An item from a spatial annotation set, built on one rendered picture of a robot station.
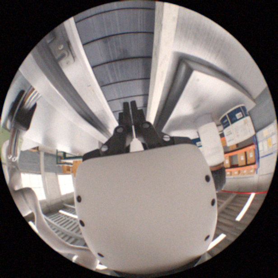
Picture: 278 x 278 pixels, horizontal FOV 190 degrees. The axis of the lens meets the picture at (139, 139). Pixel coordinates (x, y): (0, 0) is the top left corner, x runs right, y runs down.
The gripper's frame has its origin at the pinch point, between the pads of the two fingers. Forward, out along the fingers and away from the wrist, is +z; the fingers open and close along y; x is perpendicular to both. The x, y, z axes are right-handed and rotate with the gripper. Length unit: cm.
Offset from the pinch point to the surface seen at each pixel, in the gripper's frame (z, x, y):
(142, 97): 7.2, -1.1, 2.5
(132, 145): 4.8, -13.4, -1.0
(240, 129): -0.6, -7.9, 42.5
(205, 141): 2.5, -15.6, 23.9
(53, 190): -17, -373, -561
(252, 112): 63, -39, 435
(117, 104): 7.4, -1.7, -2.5
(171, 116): 10.4, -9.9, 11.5
